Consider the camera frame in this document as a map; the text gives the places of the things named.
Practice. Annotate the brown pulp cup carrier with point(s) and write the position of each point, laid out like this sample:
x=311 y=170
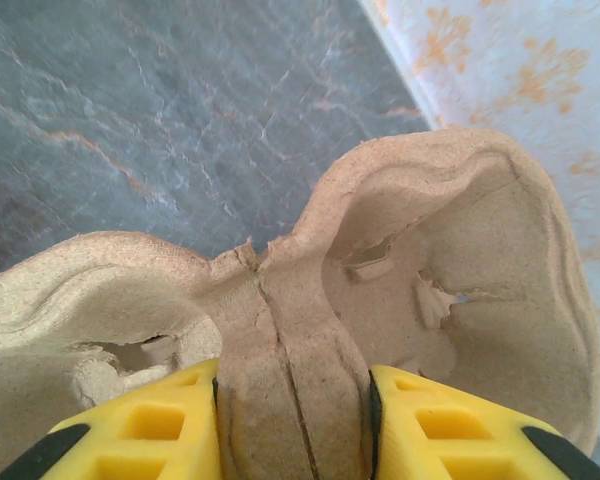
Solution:
x=480 y=225

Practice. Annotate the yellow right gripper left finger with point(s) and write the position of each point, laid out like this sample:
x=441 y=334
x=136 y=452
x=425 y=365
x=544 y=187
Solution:
x=145 y=435

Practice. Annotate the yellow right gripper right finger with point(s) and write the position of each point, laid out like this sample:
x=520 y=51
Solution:
x=455 y=435

